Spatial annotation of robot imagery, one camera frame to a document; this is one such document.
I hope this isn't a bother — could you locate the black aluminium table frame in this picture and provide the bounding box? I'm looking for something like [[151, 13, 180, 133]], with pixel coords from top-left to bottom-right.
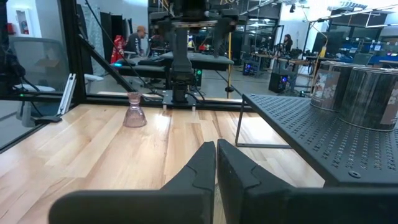
[[0, 0, 254, 153]]

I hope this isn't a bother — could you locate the yellow hanging cable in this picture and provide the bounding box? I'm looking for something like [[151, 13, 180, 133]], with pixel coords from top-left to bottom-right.
[[224, 30, 234, 94]]

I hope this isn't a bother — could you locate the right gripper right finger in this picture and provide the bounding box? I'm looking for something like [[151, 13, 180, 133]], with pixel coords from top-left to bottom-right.
[[216, 139, 398, 224]]

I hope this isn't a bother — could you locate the black perforated metal shelf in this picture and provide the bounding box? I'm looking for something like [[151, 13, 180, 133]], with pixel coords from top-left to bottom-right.
[[234, 93, 398, 189]]

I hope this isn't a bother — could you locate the black monitor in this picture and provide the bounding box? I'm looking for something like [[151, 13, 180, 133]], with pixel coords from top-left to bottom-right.
[[312, 30, 346, 58]]

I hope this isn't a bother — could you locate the fire extinguisher cabinet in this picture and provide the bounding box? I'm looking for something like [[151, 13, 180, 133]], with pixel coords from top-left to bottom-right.
[[14, 8, 32, 37]]

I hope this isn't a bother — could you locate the black computer tower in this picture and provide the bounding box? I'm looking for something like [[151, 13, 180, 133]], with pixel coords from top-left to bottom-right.
[[269, 72, 290, 93]]

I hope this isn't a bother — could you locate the grey mesh office chair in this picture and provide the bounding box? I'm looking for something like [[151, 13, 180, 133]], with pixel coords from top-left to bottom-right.
[[9, 36, 71, 128]]

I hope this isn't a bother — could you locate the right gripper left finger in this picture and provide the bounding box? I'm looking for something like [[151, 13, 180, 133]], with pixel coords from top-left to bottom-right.
[[48, 141, 217, 224]]

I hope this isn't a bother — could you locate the white aluminium profile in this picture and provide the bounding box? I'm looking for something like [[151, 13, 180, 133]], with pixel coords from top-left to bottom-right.
[[57, 73, 77, 116]]

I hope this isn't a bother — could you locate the pink glass candlestick holder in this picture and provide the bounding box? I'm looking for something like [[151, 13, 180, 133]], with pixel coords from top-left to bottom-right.
[[123, 91, 148, 128]]

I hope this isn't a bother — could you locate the floral label candle tin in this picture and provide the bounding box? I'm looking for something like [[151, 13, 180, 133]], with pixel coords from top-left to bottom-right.
[[310, 60, 363, 112]]

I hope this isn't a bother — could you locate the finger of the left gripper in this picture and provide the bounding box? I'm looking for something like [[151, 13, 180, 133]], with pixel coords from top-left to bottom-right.
[[160, 27, 175, 60], [213, 17, 239, 59]]

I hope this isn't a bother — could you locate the black desk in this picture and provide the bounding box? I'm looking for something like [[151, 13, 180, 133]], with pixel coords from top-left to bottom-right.
[[110, 50, 235, 80]]

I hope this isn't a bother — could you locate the red jacket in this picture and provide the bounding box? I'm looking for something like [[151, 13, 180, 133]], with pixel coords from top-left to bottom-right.
[[110, 34, 127, 65]]

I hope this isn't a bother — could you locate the wooden workbench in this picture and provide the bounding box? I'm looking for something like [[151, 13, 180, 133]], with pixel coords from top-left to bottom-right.
[[250, 52, 315, 78]]

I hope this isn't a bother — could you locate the dark striped candle tin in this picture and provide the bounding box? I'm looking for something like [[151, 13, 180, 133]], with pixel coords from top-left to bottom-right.
[[338, 66, 398, 131]]

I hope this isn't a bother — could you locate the person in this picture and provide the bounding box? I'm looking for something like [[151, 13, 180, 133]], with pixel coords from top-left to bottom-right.
[[279, 33, 295, 52], [126, 25, 149, 57]]

